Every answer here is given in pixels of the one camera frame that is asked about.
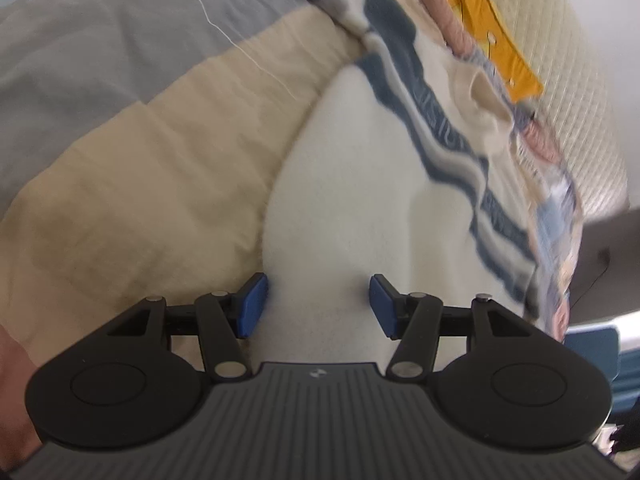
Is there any plaid patchwork quilt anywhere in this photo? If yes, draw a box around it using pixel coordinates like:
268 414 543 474
0 0 371 461

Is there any grey wardrobe panel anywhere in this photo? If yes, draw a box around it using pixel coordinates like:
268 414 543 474
570 207 640 313

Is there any blue panel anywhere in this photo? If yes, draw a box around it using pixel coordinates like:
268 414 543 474
565 327 640 411

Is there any cream knit sweater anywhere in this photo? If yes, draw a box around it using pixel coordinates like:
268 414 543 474
260 0 546 376

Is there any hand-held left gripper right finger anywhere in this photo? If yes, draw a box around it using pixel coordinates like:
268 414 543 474
369 274 533 380

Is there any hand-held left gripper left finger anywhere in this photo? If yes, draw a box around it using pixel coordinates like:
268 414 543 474
106 272 271 380

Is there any plaid patchwork pillow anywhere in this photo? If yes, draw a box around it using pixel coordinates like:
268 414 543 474
402 0 481 61
510 105 588 346

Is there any yellow crown print pillow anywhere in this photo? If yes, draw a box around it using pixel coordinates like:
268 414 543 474
440 0 545 103

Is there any cream quilted headboard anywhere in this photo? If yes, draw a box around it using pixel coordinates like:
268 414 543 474
475 0 630 226

